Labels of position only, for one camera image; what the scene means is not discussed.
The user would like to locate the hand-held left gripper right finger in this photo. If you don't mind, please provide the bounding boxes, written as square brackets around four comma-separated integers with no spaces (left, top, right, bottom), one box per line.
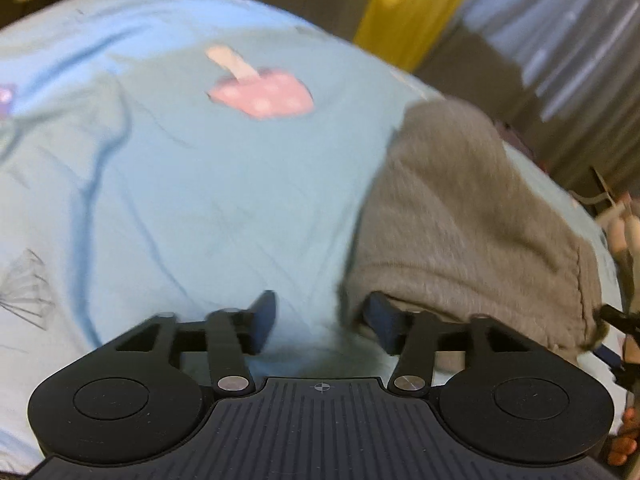
[362,291,551,396]

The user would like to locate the yellow curtain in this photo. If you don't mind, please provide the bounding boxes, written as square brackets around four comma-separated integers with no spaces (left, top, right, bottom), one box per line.
[352,0,493,73]

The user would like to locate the grey sweat pants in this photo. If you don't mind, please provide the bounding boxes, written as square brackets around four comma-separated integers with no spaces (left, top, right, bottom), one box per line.
[340,97,613,373]

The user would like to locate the light blue printed bedsheet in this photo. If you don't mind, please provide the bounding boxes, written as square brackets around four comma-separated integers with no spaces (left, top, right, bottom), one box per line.
[0,0,626,480]

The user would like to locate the person's right hand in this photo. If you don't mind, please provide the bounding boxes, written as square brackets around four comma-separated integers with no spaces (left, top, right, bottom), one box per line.
[606,406,640,467]

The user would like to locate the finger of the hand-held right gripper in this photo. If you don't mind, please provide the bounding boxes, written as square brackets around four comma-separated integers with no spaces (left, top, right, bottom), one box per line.
[596,344,640,390]
[597,303,640,336]

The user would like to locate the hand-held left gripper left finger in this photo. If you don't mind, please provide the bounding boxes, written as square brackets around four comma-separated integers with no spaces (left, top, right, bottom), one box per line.
[102,290,278,396]

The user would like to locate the white sheer curtain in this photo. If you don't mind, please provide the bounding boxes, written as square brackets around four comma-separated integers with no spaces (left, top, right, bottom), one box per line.
[450,0,640,123]

